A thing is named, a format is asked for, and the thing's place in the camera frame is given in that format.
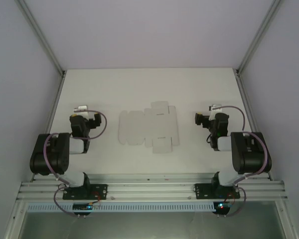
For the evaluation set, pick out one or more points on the white paper box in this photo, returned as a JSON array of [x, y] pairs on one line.
[[149, 124]]

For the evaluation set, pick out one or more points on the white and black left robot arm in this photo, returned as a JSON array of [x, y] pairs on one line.
[[49, 159]]

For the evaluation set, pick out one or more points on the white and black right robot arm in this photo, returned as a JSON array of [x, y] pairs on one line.
[[251, 156]]

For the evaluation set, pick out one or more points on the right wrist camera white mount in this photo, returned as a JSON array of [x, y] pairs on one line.
[[215, 107]]

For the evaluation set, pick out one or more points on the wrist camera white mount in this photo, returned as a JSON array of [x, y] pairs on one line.
[[81, 108], [215, 107]]

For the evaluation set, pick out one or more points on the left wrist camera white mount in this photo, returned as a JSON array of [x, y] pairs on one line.
[[81, 108]]

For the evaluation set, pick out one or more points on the aluminium table side rail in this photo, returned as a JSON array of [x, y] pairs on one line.
[[56, 102], [244, 102]]

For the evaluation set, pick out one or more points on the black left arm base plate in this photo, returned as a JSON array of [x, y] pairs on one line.
[[99, 191]]

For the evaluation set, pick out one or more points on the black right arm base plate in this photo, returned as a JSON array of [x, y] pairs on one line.
[[204, 191]]

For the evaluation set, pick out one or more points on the aluminium rail beam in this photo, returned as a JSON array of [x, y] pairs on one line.
[[149, 189]]

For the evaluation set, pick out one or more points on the aluminium frame post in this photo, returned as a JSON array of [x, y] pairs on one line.
[[40, 37], [257, 37]]

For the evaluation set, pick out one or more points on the aluminium lower frame leg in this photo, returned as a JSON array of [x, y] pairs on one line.
[[287, 221], [13, 221]]

